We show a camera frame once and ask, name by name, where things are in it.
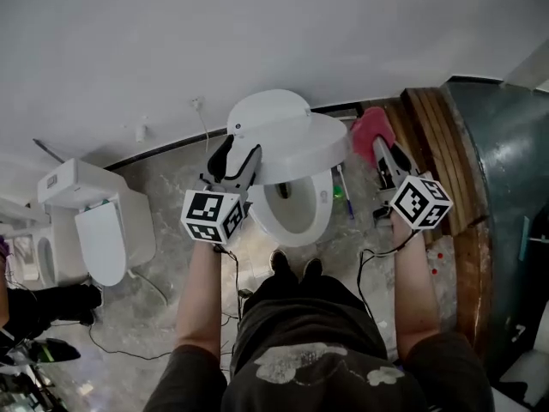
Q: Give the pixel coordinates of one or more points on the red cloth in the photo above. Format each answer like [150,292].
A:
[369,131]

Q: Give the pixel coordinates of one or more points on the white smart toilet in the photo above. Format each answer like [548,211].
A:
[274,105]

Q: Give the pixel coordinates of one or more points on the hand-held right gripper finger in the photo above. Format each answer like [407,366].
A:
[384,165]
[405,161]

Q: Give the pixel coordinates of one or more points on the white box device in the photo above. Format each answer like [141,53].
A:
[527,371]

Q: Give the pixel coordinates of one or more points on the cluttered work table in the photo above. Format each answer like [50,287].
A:
[21,393]

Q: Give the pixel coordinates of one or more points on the white wall socket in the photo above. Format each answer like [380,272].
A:
[197,101]

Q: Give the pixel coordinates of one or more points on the red-capped clear bottle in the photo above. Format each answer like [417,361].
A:
[438,256]
[434,271]

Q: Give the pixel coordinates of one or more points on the grey metal bar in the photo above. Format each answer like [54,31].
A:
[49,149]

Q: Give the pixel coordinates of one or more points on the purple cloth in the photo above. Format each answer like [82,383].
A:
[2,247]

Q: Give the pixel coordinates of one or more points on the person's right black shoe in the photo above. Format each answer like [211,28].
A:
[313,269]

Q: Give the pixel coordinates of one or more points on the small green plastic holder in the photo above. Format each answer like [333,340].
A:
[339,192]

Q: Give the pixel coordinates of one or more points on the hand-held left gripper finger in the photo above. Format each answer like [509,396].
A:
[219,161]
[252,167]

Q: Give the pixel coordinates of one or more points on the person's black shoe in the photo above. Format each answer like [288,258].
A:
[281,264]
[313,269]

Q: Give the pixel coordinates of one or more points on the person's dark printed shirt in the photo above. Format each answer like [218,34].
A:
[450,380]

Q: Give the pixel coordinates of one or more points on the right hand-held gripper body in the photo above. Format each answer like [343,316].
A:
[422,204]

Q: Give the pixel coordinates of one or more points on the person's left forearm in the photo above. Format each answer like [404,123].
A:
[199,298]

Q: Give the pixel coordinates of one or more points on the person's left black shoe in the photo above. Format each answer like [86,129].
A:
[281,264]

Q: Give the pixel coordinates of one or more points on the dark green metal structure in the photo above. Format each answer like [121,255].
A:
[514,165]

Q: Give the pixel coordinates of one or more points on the white toilet with tank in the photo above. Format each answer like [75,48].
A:
[128,213]

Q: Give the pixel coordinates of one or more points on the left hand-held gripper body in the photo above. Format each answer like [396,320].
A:
[206,217]

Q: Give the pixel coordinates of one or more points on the wooden steps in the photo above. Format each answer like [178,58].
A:
[437,144]

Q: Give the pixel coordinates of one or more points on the person's black trousers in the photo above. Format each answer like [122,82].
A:
[300,298]

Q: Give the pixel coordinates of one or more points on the white wall water valve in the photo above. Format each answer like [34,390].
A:
[140,132]

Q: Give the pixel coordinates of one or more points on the person's right forearm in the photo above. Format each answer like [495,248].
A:
[414,298]

